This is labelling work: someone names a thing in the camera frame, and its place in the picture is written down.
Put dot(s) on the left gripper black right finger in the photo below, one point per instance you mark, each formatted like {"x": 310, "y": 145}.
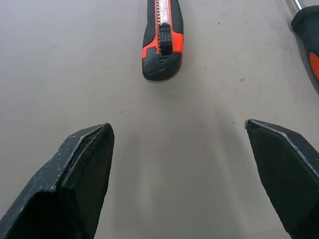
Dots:
{"x": 286, "y": 169}

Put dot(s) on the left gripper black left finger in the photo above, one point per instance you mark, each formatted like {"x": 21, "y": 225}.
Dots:
{"x": 82, "y": 174}

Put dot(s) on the orange black utility knife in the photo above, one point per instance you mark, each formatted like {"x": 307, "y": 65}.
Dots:
{"x": 152, "y": 59}

